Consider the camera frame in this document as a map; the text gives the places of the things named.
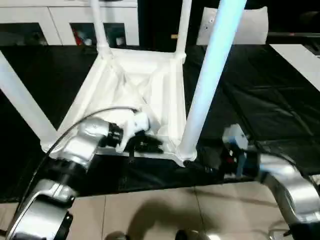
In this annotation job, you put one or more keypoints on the white plastic table top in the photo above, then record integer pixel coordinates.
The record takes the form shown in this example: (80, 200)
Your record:
(112, 87)

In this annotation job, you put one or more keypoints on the white plastic table leg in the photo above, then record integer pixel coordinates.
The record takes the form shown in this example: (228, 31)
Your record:
(20, 87)
(182, 25)
(100, 25)
(212, 62)

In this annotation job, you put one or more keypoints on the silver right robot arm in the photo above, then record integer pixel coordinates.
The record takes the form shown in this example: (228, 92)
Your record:
(287, 180)

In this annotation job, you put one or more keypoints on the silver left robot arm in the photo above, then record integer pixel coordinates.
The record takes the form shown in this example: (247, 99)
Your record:
(82, 142)

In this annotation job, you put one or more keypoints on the black work mat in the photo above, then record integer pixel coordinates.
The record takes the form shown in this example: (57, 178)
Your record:
(262, 100)

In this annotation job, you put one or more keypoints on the small tan label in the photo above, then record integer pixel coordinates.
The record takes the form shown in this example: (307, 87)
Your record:
(174, 36)

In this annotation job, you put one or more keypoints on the small white jar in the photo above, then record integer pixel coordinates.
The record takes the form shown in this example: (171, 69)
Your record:
(88, 41)

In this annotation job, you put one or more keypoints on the white flat panel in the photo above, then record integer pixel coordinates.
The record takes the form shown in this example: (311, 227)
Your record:
(297, 65)

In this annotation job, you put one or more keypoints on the dark cabinet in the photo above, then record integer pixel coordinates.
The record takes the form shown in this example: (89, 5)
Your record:
(160, 22)

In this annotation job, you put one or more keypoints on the red item behind glass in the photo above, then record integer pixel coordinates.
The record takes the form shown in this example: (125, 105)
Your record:
(76, 37)

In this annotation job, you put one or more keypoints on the white board with round fitting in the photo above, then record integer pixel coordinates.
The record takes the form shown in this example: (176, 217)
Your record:
(250, 25)

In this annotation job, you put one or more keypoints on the dark grey bar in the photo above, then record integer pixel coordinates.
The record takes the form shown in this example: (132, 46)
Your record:
(292, 34)

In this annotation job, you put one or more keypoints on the white glass-door cabinet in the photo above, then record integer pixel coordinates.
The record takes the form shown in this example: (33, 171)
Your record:
(50, 12)

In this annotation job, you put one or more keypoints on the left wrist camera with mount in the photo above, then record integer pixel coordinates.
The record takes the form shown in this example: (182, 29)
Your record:
(140, 123)

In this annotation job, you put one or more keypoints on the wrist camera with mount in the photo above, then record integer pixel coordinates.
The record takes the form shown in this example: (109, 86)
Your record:
(140, 123)
(236, 136)

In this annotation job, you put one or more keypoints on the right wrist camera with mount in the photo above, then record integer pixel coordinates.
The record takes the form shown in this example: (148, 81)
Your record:
(236, 136)

